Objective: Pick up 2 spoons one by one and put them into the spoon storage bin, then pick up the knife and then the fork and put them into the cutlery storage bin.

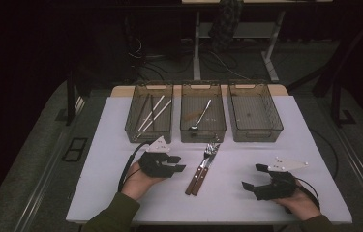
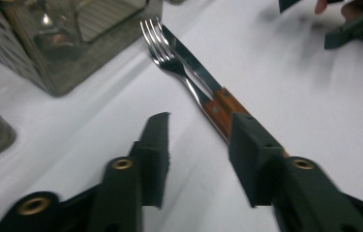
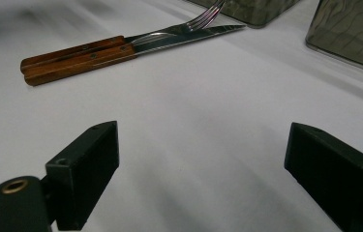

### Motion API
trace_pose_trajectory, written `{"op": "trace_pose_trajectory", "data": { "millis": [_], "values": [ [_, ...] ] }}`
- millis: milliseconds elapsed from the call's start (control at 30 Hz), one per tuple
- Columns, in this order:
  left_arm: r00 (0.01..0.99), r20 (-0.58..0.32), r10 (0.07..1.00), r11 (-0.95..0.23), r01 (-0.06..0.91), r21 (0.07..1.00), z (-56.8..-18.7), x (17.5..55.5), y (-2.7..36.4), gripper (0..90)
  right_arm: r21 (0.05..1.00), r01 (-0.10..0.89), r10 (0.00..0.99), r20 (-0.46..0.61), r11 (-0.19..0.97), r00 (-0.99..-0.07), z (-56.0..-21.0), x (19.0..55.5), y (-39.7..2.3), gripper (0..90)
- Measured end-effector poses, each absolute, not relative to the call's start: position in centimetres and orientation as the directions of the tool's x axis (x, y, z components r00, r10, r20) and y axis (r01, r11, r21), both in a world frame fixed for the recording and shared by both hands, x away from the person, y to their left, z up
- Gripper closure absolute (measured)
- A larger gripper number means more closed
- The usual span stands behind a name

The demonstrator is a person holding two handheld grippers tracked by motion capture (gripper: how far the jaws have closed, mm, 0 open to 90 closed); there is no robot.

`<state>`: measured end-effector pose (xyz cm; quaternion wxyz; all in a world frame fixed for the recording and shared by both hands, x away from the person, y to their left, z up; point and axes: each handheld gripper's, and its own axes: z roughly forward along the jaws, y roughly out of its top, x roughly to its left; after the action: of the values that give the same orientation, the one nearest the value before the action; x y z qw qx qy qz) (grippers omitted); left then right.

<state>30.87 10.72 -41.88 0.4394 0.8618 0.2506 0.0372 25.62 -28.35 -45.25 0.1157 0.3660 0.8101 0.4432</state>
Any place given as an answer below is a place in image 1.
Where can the white chopstick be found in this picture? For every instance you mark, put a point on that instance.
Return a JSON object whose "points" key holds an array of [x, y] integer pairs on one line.
{"points": [[151, 111], [158, 115]]}

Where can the white desk frame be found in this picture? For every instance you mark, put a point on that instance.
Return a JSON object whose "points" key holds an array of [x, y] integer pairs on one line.
{"points": [[197, 48]]}

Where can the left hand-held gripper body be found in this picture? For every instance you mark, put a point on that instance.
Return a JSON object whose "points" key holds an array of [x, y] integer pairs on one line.
{"points": [[153, 166]]}

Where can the metal spoon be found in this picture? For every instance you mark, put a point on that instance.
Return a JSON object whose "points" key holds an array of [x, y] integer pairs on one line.
{"points": [[203, 112]]}

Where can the camouflage cloth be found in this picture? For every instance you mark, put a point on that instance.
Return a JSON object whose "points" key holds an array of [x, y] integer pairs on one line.
{"points": [[226, 22]]}

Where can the white table cover sheet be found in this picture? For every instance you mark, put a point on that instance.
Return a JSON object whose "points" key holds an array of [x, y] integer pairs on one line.
{"points": [[169, 206]]}

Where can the black metal stand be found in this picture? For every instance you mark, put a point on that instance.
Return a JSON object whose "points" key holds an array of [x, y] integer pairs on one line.
{"points": [[70, 103], [336, 106]]}

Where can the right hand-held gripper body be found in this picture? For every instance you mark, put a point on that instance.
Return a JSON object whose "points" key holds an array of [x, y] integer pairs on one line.
{"points": [[279, 190]]}

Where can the person's left hand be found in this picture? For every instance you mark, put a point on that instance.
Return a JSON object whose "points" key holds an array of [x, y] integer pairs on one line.
{"points": [[135, 182]]}

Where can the smoky clear plastic bin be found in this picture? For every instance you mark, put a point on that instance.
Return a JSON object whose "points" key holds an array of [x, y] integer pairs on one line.
{"points": [[130, 112], [253, 112], [216, 112]]}

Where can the person's right hand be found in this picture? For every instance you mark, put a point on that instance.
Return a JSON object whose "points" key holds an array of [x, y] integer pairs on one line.
{"points": [[301, 204]]}

